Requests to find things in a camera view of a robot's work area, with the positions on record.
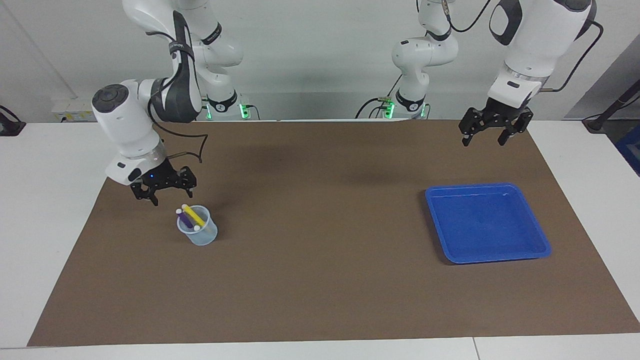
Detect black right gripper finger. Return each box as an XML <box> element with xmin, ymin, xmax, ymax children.
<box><xmin>131</xmin><ymin>184</ymin><xmax>159</xmax><ymax>207</ymax></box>
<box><xmin>181</xmin><ymin>167</ymin><xmax>197</xmax><ymax>197</ymax></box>

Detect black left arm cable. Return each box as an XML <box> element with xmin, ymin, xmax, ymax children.
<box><xmin>442</xmin><ymin>0</ymin><xmax>604</xmax><ymax>93</ymax></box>

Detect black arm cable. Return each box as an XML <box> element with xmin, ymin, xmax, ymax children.
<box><xmin>146</xmin><ymin>30</ymin><xmax>209</xmax><ymax>164</ymax></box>
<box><xmin>442</xmin><ymin>0</ymin><xmax>604</xmax><ymax>93</ymax></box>

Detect black stand pole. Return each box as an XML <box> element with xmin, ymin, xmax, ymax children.
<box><xmin>582</xmin><ymin>80</ymin><xmax>640</xmax><ymax>133</ymax></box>

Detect brown table mat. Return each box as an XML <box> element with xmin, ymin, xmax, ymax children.
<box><xmin>27</xmin><ymin>119</ymin><xmax>640</xmax><ymax>347</ymax></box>

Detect yellow pen white cap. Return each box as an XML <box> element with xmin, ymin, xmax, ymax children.
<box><xmin>181</xmin><ymin>204</ymin><xmax>206</xmax><ymax>228</ymax></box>

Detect blue plastic tray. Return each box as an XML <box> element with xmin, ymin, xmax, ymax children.
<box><xmin>425</xmin><ymin>183</ymin><xmax>552</xmax><ymax>265</ymax></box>

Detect translucent plastic cup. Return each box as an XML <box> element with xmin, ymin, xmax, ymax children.
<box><xmin>176</xmin><ymin>205</ymin><xmax>218</xmax><ymax>246</ymax></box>

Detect black clamp mount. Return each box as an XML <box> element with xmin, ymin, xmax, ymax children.
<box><xmin>0</xmin><ymin>105</ymin><xmax>27</xmax><ymax>137</ymax></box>

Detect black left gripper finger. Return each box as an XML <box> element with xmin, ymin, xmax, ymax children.
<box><xmin>498</xmin><ymin>112</ymin><xmax>534</xmax><ymax>147</ymax></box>
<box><xmin>459</xmin><ymin>107</ymin><xmax>481</xmax><ymax>147</ymax></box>

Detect white power strip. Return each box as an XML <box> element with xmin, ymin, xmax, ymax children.
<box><xmin>51</xmin><ymin>97</ymin><xmax>108</xmax><ymax>123</ymax></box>

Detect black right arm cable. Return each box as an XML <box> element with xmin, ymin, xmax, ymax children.
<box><xmin>146</xmin><ymin>30</ymin><xmax>209</xmax><ymax>164</ymax></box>

